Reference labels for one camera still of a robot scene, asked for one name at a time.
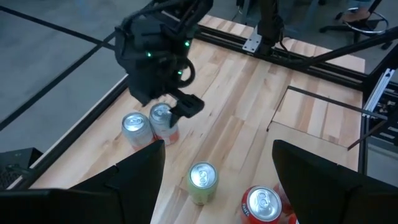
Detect silver aluminium bar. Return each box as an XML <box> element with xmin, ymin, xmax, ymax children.
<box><xmin>362</xmin><ymin>68</ymin><xmax>396</xmax><ymax>118</ymax></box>

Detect silver and salmon seltzer can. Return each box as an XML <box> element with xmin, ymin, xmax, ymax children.
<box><xmin>148</xmin><ymin>102</ymin><xmax>180</xmax><ymax>146</ymax></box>
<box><xmin>121</xmin><ymin>111</ymin><xmax>155</xmax><ymax>149</ymax></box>

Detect green beverage can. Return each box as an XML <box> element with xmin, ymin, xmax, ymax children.
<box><xmin>186</xmin><ymin>161</ymin><xmax>220</xmax><ymax>206</ymax></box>

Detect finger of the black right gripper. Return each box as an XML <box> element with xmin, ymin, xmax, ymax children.
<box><xmin>169</xmin><ymin>90</ymin><xmax>205</xmax><ymax>128</ymax></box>

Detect red strawberry soda can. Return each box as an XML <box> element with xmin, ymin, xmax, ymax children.
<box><xmin>240</xmin><ymin>185</ymin><xmax>283</xmax><ymax>224</ymax></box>

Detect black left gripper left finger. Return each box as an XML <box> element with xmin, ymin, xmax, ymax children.
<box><xmin>70</xmin><ymin>139</ymin><xmax>167</xmax><ymax>224</ymax></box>

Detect black stool with ring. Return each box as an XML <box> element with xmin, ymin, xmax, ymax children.
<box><xmin>319</xmin><ymin>0</ymin><xmax>393</xmax><ymax>50</ymax></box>

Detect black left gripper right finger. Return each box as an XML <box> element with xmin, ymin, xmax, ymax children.
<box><xmin>272</xmin><ymin>139</ymin><xmax>398</xmax><ymax>224</ymax></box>

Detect black aluminium table frame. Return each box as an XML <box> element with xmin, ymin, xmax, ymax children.
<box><xmin>12</xmin><ymin>23</ymin><xmax>398</xmax><ymax>190</ymax></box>

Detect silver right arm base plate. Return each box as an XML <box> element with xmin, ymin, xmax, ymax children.
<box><xmin>241</xmin><ymin>29</ymin><xmax>264</xmax><ymax>54</ymax></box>

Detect wooden shelf black metal legs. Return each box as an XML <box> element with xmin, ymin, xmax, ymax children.
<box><xmin>183</xmin><ymin>85</ymin><xmax>389</xmax><ymax>224</ymax></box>

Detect person's foot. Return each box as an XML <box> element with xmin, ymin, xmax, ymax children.
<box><xmin>340</xmin><ymin>7</ymin><xmax>373</xmax><ymax>24</ymax></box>

